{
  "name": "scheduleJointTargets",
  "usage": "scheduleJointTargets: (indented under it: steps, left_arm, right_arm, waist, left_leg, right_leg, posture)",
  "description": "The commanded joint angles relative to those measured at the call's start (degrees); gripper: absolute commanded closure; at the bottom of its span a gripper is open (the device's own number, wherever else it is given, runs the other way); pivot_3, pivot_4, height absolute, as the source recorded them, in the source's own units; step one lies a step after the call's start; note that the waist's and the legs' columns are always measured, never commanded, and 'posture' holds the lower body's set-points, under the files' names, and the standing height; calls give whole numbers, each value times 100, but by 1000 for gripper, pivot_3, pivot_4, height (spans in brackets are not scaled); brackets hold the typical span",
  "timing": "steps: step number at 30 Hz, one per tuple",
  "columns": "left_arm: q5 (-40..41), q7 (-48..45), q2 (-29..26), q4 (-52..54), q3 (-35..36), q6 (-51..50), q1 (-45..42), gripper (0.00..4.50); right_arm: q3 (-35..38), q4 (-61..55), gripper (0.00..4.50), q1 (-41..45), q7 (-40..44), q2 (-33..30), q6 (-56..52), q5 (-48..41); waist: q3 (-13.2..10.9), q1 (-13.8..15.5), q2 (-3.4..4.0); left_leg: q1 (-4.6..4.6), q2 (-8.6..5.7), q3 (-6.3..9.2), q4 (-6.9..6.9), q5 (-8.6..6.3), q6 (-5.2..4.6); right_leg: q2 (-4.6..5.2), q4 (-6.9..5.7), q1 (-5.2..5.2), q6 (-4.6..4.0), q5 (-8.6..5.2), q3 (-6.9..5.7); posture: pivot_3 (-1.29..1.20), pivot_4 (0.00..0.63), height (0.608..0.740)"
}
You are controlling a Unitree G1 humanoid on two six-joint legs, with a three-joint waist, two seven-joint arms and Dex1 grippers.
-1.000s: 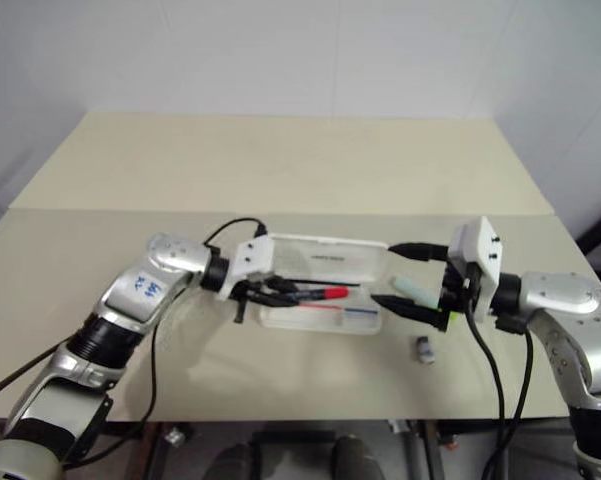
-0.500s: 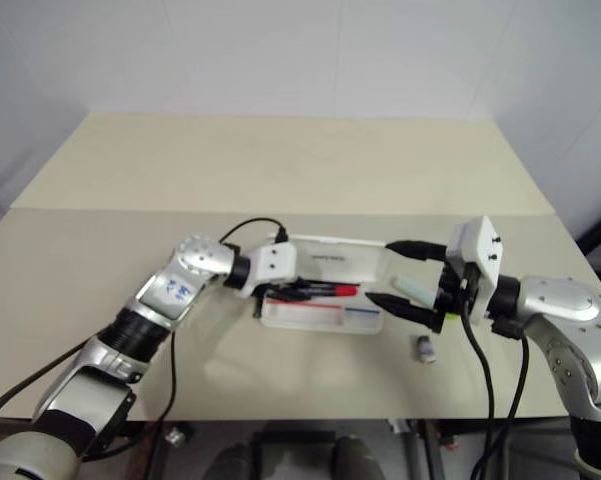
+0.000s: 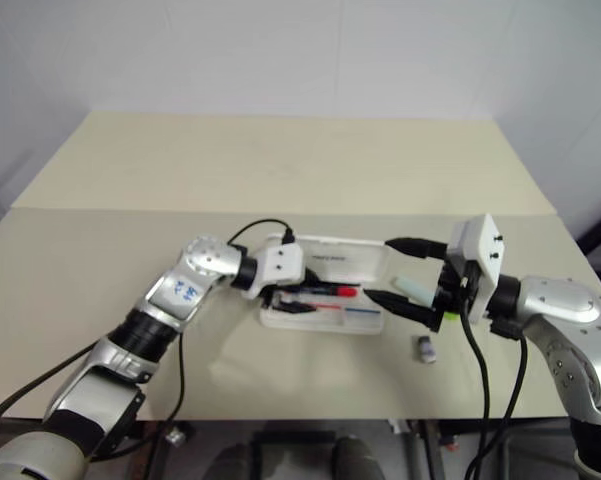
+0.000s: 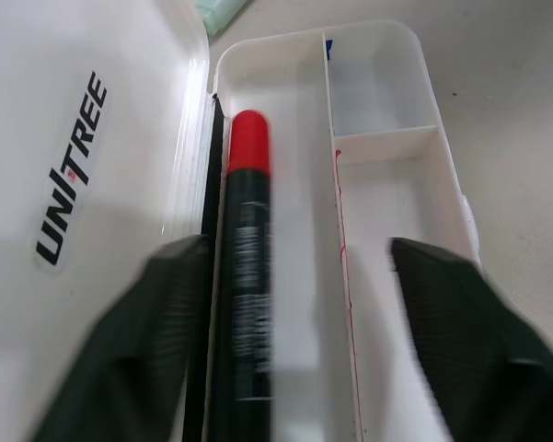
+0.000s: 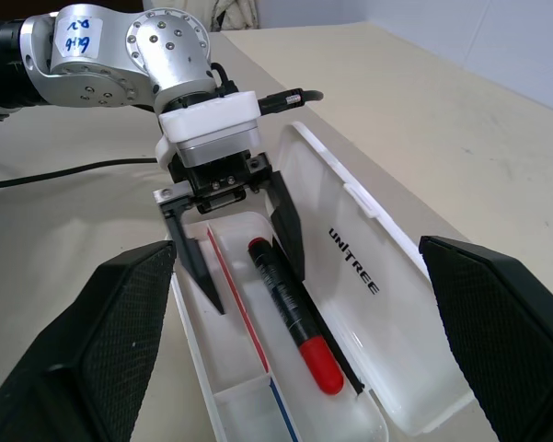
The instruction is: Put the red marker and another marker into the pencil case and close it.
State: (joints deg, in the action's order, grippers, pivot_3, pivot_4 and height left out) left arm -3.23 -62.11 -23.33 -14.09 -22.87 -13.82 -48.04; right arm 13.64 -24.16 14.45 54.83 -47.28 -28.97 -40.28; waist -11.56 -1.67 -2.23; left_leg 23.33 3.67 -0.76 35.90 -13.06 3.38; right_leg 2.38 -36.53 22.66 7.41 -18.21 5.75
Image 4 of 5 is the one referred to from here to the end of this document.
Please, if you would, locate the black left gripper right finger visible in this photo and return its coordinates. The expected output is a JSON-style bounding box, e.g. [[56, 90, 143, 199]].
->
[[385, 237, 553, 442]]

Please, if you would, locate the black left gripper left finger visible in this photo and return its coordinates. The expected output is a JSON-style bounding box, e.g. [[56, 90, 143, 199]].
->
[[24, 235, 212, 442]]

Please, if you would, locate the red capped black marker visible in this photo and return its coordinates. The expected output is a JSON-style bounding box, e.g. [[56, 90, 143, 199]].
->
[[222, 109, 274, 442]]

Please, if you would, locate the white plastic pencil case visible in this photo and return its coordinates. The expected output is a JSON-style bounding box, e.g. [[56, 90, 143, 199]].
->
[[0, 0, 483, 442]]

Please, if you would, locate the pale green plastic object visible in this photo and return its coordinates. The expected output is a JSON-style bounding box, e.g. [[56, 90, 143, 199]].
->
[[195, 0, 249, 34]]

